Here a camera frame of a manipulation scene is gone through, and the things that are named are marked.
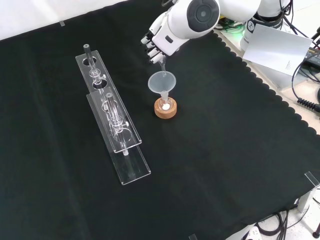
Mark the black bench cloth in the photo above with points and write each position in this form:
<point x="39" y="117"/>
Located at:
<point x="200" y="162"/>

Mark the clear glass weighing funnel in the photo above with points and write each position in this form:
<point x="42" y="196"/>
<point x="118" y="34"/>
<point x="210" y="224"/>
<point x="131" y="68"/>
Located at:
<point x="163" y="66"/>

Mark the pale board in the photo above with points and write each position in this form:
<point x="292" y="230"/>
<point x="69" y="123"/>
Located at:
<point x="275" y="47"/>

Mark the black power adapter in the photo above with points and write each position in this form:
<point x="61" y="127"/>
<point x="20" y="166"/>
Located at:
<point x="312" y="56"/>

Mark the white power strip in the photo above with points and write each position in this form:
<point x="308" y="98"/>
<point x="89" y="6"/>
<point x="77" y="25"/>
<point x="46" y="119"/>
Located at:
<point x="252" y="233"/>

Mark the clear acrylic funnel stand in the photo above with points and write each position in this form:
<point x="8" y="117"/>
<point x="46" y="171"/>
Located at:
<point x="117" y="130"/>

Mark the translucent plastic funnel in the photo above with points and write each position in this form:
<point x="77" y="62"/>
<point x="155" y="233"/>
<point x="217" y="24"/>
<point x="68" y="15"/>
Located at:
<point x="162" y="82"/>

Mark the metal bench bracket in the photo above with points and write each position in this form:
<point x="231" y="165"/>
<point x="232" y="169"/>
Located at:
<point x="308" y="192"/>

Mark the small glass round-bottom flask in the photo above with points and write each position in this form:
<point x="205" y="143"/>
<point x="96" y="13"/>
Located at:
<point x="165" y="105"/>

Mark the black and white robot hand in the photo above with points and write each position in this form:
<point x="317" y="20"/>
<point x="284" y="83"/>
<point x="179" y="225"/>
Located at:
<point x="163" y="41"/>

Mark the small clear tape piece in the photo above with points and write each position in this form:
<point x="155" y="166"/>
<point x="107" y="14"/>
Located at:
<point x="62" y="23"/>

